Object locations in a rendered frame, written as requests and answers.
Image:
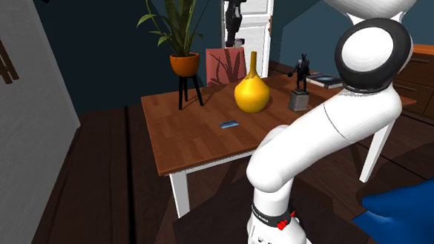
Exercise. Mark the dark blue book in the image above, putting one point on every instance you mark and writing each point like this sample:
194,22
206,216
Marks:
324,80

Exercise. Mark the yellow vase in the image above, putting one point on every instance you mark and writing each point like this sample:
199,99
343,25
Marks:
251,93

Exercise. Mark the wooden chest of drawers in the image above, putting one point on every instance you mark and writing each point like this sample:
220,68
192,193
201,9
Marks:
424,85

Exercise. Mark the white door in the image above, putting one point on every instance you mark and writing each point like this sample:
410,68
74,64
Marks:
257,29

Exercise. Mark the dark figurine on grey base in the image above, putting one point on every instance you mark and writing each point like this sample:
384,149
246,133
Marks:
301,75

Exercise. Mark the potted plant on black stand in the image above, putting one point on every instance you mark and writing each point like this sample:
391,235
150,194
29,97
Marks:
184,64

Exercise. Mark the blue card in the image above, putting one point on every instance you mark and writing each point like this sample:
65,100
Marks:
228,124

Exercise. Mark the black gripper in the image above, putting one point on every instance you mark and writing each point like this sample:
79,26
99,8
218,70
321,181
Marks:
233,13

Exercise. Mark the pink chair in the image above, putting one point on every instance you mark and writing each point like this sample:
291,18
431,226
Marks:
217,67

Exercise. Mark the wooden table with white legs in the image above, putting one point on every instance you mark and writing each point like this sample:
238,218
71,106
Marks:
195,136

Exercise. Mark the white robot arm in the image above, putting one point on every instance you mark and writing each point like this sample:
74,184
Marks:
347,120

